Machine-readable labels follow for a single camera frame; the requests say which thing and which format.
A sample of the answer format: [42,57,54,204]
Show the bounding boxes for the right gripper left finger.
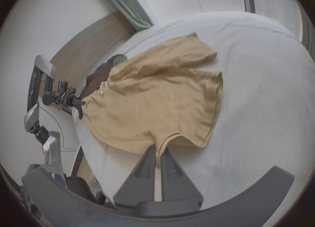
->
[114,145,157,208]

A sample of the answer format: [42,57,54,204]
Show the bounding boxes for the bed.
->
[49,11,315,212]

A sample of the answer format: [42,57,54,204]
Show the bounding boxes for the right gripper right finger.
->
[161,146,204,207]

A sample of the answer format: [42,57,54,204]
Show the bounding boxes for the grey-green curtain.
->
[86,0,154,31]

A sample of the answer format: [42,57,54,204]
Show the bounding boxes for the brown shorts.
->
[79,62,114,119]

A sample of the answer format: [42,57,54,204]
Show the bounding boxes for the green garment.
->
[112,54,128,66]

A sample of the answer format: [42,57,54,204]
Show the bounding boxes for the tan shorts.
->
[80,32,224,170]

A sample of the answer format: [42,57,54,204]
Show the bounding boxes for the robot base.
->
[21,102,109,207]

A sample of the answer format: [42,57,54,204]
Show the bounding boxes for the black cable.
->
[39,104,77,153]

